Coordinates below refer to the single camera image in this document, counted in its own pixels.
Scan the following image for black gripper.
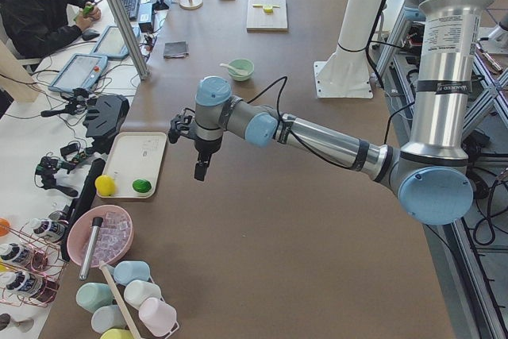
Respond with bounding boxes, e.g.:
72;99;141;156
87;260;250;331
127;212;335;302
194;137;221;181

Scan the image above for white ceramic spoon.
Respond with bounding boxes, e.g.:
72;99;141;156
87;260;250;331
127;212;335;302
219;63;248;75

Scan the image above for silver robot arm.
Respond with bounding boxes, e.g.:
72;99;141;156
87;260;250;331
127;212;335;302
191;0;494;225

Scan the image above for pink bowl with ice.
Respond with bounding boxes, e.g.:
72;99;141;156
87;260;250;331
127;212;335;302
67;205;133;268

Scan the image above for mint green bowl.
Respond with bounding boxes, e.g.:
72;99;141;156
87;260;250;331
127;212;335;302
228;59;254;82

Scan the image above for green lime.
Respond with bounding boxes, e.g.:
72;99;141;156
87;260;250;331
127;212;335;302
132;179;152;194

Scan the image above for cream tray with bear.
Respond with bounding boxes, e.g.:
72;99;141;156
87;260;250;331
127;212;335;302
96;132;167;199

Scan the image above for yellow lemon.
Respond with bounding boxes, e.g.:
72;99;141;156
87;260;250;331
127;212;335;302
94;175;116;197

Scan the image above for metal muddler with black tip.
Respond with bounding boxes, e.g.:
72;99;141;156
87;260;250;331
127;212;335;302
79;217;103;281

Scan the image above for grey folded cloth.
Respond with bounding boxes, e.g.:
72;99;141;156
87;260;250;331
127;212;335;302
163;41;189;59

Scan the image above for light blue cup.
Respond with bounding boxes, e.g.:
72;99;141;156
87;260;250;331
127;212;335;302
114;260;151;286

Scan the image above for white cup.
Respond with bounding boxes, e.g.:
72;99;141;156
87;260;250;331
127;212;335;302
124;279;162;310

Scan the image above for teach pendant tablet far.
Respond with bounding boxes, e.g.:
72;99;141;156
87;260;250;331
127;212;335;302
90;25;129;60

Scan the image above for teach pendant tablet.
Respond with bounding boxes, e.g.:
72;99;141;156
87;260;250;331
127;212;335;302
90;25;129;60
48;53;108;94

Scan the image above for teach pendant tablet near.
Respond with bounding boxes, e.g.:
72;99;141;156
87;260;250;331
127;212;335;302
48;53;108;94

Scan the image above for pink cup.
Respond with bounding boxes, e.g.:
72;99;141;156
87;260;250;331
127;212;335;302
138;297;179;337

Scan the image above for bamboo cutting board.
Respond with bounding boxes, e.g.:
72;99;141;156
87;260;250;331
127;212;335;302
246;0;288;32

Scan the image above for mint green cup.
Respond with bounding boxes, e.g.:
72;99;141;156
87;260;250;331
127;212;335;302
75;283;114;313

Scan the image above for yellow plastic knife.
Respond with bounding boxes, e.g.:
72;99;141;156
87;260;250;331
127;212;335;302
252;3;280;10

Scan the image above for seated person in black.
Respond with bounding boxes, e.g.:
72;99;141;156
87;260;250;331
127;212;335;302
1;0;102;59

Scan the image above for copper wire bottle rack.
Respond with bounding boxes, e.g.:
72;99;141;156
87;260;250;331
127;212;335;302
1;218;66;307

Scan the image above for aluminium frame post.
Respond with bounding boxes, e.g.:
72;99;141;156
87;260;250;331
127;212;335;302
107;0;149;81

